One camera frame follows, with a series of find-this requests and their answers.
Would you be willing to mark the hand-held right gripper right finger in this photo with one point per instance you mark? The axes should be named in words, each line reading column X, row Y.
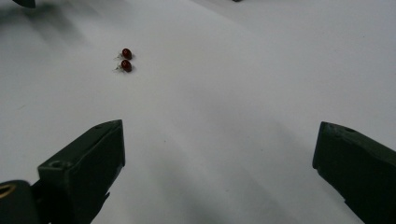
column 361, row 168

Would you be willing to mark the red bead earring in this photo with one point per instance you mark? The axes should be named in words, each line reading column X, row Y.
column 126, row 53
column 126, row 65

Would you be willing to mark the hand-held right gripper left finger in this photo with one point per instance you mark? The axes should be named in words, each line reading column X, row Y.
column 84, row 168

